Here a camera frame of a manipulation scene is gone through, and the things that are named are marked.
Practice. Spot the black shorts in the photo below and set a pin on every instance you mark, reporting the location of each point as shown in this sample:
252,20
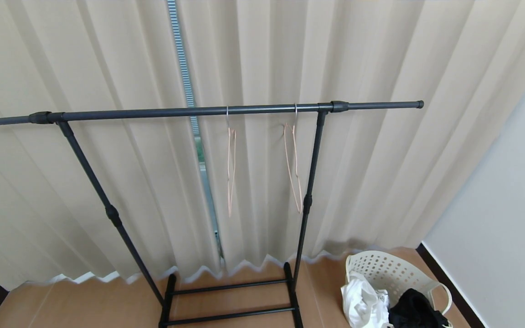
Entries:
413,312

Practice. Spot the pink clothes hanger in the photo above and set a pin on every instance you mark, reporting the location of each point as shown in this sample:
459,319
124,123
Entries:
300,207
229,207

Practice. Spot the black clothes rack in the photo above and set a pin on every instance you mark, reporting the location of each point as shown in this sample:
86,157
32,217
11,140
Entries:
153,112

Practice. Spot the white laundry basket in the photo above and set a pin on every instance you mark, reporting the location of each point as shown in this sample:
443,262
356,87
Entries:
390,269

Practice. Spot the beige curtain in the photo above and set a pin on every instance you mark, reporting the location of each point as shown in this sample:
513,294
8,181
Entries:
381,68

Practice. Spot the white garment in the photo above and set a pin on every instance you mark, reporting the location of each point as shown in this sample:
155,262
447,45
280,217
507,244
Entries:
362,300

